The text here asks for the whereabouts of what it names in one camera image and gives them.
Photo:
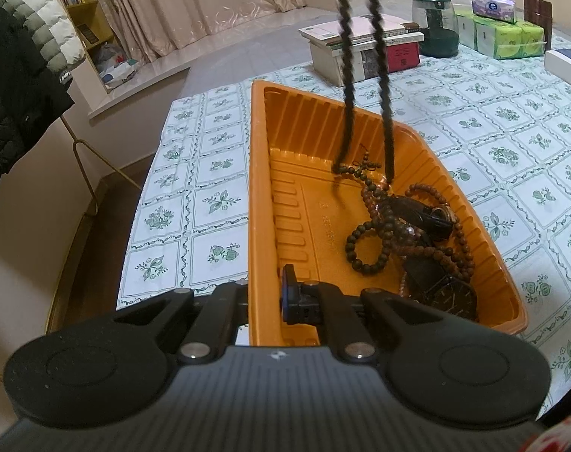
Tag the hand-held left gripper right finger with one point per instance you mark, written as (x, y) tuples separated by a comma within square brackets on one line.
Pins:
[(289, 296)]

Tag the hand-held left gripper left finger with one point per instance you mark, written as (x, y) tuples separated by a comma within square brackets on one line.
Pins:
[(231, 301)]

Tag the orange plastic tray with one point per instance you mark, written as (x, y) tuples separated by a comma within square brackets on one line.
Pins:
[(304, 160)]

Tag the black lipstick tube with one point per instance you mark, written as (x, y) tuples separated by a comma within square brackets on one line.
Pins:
[(412, 212)]

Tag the black wristwatch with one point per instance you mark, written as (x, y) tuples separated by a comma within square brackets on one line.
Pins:
[(440, 292)]

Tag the gold metal coat rack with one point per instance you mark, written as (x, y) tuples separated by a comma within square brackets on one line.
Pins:
[(86, 179)]

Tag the thin white book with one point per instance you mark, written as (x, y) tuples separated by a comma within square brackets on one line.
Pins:
[(325, 43)]

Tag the white plastic bag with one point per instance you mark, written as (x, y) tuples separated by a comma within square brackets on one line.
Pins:
[(113, 68)]

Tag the white and red box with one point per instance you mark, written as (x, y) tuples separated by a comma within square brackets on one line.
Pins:
[(403, 59)]

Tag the floral checked tablecloth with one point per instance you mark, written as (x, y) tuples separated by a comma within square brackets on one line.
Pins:
[(501, 117)]

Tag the black down jacket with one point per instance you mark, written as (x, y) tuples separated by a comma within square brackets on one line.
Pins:
[(12, 103)]

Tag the dark green glass jar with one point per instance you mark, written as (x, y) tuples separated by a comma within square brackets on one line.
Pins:
[(436, 40)]

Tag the red white cloth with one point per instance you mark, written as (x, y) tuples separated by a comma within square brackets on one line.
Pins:
[(558, 438)]

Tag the beige curtain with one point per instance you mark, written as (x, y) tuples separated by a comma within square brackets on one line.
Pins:
[(172, 0)]

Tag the yellow bookshelf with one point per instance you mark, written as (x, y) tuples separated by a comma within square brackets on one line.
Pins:
[(97, 14)]

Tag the white grey down jacket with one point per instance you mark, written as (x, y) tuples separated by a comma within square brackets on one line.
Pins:
[(45, 23)]

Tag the green tissue pack bundle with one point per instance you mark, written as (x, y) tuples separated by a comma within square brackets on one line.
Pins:
[(511, 40)]

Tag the purple tissue pack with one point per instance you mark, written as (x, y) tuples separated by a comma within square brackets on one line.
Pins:
[(492, 7)]

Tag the long white box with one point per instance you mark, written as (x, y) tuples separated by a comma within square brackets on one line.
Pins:
[(560, 63)]

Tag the brown wooden canister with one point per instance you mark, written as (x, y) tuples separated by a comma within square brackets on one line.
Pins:
[(539, 9)]

